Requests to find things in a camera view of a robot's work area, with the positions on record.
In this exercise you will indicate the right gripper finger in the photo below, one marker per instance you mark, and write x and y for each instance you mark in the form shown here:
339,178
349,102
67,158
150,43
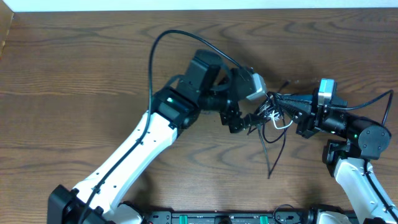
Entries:
295,110
306,99

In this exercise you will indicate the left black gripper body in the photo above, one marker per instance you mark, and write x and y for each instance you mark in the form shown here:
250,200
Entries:
230,116

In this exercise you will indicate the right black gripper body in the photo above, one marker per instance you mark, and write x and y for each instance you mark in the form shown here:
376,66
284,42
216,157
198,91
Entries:
313,123

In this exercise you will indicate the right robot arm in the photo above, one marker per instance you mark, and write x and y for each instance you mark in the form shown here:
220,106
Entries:
347,159

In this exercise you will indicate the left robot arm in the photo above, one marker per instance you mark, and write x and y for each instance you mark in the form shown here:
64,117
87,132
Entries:
207,85

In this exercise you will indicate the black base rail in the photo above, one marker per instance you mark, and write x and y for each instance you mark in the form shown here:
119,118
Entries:
285,214

